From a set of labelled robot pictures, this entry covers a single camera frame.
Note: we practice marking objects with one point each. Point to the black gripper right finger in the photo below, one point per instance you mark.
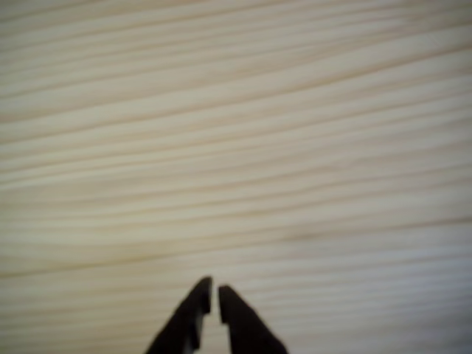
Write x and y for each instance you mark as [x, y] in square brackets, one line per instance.
[247, 332]

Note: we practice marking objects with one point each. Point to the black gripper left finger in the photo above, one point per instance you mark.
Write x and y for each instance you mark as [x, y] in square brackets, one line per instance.
[184, 324]

